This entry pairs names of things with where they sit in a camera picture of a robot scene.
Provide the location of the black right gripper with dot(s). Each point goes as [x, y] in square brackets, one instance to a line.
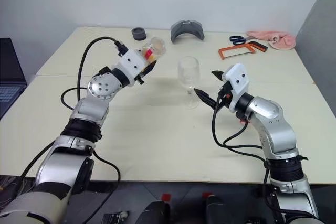
[224, 94]

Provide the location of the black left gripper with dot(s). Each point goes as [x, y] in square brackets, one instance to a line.
[139, 78]

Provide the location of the clear jar with candies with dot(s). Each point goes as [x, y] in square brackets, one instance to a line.
[155, 48]

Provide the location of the clear wine glass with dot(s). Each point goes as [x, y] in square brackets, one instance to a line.
[188, 77]

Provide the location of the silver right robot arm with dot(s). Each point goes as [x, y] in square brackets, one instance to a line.
[273, 119]

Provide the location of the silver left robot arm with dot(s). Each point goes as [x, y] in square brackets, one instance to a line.
[99, 87]

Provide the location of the orange hacksaw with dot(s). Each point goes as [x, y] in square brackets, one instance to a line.
[236, 48]

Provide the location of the grey curved headrest pad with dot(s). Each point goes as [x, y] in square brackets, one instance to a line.
[187, 26]

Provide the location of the pink towel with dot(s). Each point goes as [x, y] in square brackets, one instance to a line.
[284, 41]

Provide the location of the small red tab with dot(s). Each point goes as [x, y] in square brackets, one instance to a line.
[207, 195]
[165, 197]

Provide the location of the dark rounded shape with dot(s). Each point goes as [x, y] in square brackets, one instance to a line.
[155, 212]
[218, 209]

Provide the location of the dark laptop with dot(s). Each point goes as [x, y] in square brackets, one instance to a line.
[10, 61]

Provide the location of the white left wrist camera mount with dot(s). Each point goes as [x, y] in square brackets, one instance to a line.
[131, 62]

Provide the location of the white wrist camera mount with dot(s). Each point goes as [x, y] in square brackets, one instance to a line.
[131, 62]
[236, 78]

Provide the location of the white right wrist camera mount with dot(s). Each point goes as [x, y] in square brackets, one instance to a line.
[236, 78]

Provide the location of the dark metal bracket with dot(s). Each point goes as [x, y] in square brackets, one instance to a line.
[115, 218]

